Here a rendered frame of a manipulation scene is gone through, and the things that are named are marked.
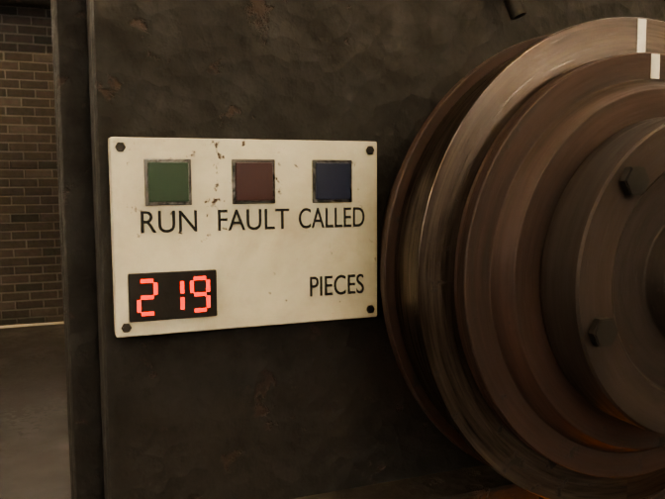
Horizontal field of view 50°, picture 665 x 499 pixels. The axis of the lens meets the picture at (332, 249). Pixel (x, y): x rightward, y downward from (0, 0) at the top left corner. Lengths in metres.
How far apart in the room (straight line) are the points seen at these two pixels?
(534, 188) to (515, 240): 0.05
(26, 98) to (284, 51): 5.99
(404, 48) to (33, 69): 6.02
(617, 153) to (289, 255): 0.31
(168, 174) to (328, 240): 0.17
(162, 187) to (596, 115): 0.38
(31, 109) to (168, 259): 6.02
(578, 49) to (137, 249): 0.44
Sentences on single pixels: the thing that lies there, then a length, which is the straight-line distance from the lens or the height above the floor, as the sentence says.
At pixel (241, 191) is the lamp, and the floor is 1.19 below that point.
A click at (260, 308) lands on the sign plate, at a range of 0.69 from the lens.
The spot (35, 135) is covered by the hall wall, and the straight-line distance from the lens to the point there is 6.64.
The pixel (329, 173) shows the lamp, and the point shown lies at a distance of 0.70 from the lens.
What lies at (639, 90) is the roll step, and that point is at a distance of 0.69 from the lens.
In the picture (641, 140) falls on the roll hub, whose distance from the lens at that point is 0.63.
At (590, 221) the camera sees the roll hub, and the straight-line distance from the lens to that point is 0.59.
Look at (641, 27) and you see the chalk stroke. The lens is 0.75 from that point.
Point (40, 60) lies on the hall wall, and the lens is 6.71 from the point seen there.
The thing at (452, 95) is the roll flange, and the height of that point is 1.28.
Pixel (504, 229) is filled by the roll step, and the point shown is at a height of 1.16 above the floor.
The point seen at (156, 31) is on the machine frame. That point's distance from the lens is 0.70.
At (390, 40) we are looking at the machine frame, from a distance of 0.77.
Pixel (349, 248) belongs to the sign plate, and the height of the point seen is 1.13.
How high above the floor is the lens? 1.20
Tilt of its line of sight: 5 degrees down
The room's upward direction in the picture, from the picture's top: straight up
